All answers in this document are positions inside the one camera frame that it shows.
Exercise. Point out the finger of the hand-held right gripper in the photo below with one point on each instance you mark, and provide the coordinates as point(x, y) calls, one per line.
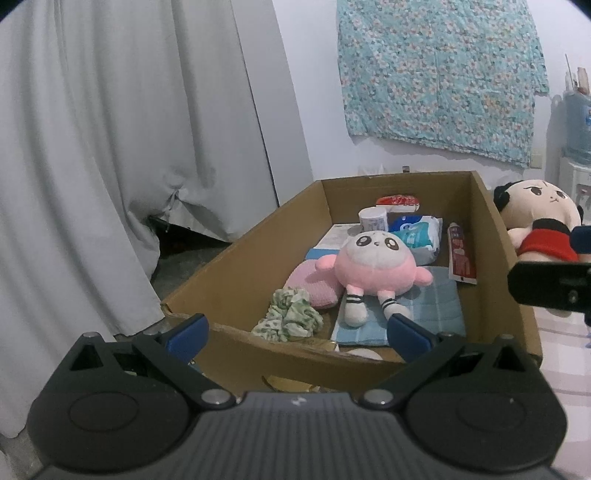
point(545, 281)
point(582, 239)

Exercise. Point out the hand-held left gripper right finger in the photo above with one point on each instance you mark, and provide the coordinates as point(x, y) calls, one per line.
point(408, 337)

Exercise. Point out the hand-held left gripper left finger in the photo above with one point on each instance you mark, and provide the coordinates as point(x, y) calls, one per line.
point(187, 337)

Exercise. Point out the black haired plush doll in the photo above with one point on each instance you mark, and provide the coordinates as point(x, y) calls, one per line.
point(540, 203)

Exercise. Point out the pink round plush toy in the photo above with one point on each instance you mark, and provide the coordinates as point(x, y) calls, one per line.
point(369, 267)

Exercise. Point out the brown cardboard box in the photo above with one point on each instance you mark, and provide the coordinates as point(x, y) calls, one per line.
point(258, 258)

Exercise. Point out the blue checked cloth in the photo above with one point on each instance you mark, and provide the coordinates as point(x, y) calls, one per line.
point(429, 304)

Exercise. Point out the white water dispenser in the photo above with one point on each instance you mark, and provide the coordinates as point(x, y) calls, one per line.
point(572, 180)

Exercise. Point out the pink checked bed sheet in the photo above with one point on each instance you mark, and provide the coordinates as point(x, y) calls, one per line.
point(568, 350)

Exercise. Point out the red and white toothpaste tube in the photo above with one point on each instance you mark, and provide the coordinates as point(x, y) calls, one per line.
point(461, 258)

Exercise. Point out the green floral scrunchie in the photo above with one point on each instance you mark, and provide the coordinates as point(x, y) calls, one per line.
point(286, 316)

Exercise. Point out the blue and white tissue pack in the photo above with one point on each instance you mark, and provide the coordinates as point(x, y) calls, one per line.
point(415, 233)

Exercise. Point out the blue water jug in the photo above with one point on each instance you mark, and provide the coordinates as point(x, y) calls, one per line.
point(579, 124)

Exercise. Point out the pink knitted cloth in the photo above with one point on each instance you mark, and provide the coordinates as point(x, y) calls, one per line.
point(304, 281)

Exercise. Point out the light blue flat pack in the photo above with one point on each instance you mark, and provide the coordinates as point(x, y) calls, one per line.
point(321, 254)

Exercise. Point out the red and white pack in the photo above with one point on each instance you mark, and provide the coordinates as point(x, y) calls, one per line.
point(397, 201)

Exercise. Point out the white curtain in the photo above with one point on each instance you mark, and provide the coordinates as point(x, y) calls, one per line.
point(92, 138)

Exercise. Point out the wall socket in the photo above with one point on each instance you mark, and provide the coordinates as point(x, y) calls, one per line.
point(537, 159)

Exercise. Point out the teal floral wall cloth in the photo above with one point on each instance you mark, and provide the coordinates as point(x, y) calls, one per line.
point(438, 69)

